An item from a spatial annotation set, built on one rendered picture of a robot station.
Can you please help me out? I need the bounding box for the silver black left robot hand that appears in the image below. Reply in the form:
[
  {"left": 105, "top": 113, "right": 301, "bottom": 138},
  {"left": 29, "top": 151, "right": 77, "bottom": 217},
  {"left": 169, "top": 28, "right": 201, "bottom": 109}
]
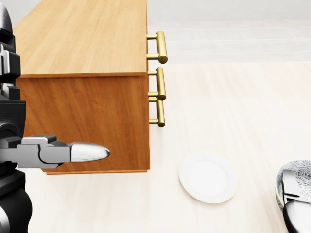
[{"left": 0, "top": 0, "right": 111, "bottom": 233}]

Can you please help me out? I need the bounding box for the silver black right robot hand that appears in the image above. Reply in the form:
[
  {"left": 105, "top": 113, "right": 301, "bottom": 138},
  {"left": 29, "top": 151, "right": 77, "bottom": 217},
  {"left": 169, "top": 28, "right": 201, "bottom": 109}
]
[{"left": 281, "top": 169, "right": 311, "bottom": 233}]

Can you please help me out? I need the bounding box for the patterned black and white bowl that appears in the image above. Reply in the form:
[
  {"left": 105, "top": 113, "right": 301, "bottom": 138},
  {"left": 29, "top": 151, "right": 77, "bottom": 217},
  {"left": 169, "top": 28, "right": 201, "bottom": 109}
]
[{"left": 275, "top": 159, "right": 311, "bottom": 212}]

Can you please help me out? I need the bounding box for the wooden cabinet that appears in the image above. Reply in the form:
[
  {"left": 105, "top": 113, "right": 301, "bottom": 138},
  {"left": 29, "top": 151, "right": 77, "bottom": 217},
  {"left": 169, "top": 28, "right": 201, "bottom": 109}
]
[{"left": 12, "top": 0, "right": 151, "bottom": 175}]

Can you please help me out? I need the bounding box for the white plate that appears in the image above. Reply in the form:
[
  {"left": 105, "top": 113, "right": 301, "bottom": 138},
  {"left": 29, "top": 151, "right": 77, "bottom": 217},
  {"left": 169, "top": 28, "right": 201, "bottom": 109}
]
[{"left": 178, "top": 151, "right": 238, "bottom": 204}]

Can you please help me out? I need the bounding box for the brass drawer handle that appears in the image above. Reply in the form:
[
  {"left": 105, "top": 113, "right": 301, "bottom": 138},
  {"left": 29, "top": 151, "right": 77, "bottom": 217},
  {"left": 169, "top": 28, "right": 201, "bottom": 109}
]
[
  {"left": 148, "top": 97, "right": 166, "bottom": 128},
  {"left": 146, "top": 31, "right": 169, "bottom": 65},
  {"left": 147, "top": 67, "right": 167, "bottom": 101}
]

